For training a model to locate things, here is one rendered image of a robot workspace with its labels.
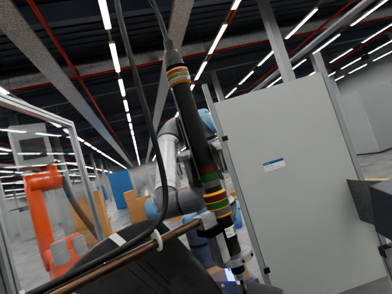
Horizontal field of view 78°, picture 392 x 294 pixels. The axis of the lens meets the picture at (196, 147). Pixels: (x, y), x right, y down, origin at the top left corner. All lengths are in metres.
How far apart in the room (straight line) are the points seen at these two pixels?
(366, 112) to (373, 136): 0.82
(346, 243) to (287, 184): 0.76
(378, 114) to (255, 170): 8.42
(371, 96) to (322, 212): 8.15
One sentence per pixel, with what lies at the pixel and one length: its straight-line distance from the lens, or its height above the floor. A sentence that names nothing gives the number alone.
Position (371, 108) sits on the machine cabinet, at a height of 1.52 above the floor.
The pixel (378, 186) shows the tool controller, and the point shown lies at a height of 1.25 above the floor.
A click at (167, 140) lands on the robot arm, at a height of 1.63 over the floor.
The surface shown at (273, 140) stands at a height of 1.50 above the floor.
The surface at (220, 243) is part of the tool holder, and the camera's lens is 0.45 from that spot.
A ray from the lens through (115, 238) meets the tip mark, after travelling 0.52.
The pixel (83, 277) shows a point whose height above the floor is 1.42.
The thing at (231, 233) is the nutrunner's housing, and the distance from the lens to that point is 0.46.
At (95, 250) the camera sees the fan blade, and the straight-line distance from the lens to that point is 0.50.
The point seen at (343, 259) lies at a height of 0.27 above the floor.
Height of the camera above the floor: 1.52
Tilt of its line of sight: 3 degrees up
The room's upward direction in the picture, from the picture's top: 17 degrees counter-clockwise
